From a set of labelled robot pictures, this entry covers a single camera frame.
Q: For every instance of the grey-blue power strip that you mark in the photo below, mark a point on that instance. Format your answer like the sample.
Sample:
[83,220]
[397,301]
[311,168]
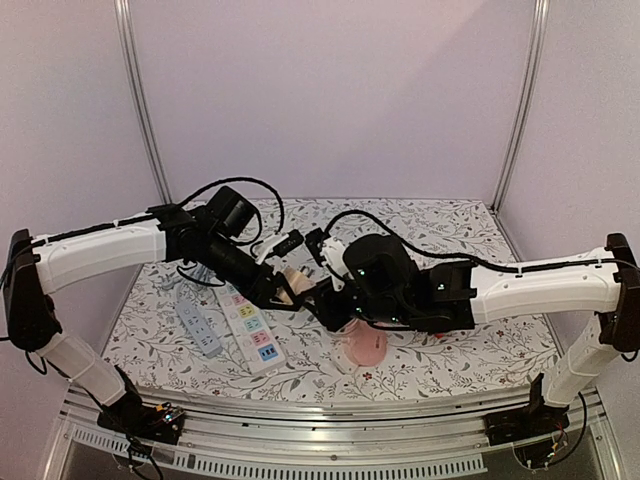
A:
[195,323]

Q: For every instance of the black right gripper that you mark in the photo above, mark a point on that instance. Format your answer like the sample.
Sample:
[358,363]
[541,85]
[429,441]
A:
[323,298]

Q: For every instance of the beige cube socket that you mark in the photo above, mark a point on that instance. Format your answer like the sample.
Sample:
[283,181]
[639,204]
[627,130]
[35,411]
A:
[298,281]

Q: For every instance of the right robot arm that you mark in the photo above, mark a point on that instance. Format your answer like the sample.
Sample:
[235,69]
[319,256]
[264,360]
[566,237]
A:
[375,279]

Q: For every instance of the pink round socket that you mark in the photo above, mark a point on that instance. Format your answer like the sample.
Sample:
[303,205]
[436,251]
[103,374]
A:
[358,344]

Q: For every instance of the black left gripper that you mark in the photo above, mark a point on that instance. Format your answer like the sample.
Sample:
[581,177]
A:
[263,298]

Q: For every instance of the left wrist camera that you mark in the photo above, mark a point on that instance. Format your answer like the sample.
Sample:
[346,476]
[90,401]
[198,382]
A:
[277,245]

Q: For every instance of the left aluminium frame post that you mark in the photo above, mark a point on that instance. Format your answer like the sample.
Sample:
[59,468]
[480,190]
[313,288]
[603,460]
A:
[125,26]

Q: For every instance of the right aluminium frame post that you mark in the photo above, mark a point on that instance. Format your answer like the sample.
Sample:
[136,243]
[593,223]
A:
[533,58]

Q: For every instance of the aluminium frame post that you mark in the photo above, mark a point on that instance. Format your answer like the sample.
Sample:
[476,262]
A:
[533,58]
[125,26]

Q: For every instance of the white colourful power strip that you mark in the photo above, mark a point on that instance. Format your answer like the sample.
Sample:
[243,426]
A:
[257,344]

